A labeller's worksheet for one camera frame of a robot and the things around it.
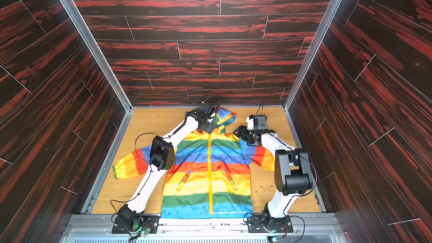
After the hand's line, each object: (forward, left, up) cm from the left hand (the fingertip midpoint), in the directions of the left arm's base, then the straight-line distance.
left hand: (209, 125), depth 106 cm
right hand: (-9, -19, +4) cm, 21 cm away
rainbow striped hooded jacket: (-30, -4, -4) cm, 31 cm away
